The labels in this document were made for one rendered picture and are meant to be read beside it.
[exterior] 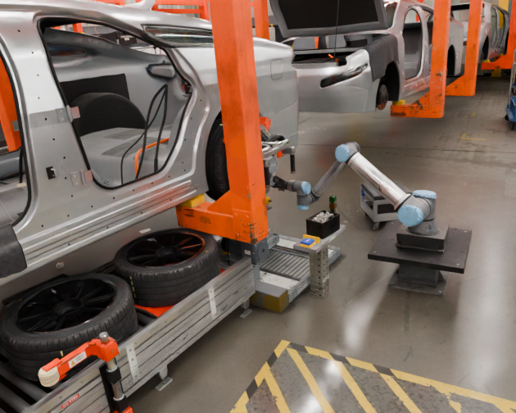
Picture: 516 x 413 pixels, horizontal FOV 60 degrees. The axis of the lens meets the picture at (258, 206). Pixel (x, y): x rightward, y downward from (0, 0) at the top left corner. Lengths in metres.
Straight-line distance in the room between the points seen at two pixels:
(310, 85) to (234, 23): 3.22
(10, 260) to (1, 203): 0.87
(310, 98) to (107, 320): 4.03
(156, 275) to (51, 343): 0.68
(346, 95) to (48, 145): 3.91
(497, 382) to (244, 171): 1.74
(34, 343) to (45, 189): 0.73
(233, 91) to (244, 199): 0.64
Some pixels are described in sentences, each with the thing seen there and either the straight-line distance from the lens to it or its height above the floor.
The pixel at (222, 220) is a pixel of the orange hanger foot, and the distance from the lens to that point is 2.90.
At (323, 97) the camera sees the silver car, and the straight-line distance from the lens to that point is 5.61.
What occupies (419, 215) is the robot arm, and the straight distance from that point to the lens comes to 2.99.
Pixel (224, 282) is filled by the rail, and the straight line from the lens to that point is 2.77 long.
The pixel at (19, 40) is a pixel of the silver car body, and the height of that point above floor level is 1.81.
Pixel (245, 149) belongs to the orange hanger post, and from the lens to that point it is 2.60.
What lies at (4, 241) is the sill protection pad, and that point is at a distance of 2.39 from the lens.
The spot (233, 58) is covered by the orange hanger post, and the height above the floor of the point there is 1.63.
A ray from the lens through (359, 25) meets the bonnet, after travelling 6.49.
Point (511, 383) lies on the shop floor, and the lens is 2.74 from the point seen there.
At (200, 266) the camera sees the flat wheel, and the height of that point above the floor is 0.47.
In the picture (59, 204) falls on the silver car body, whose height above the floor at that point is 1.02.
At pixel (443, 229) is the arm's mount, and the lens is 3.33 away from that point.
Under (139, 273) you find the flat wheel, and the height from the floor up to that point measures 0.50.
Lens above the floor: 1.74
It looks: 21 degrees down
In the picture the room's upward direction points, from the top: 5 degrees counter-clockwise
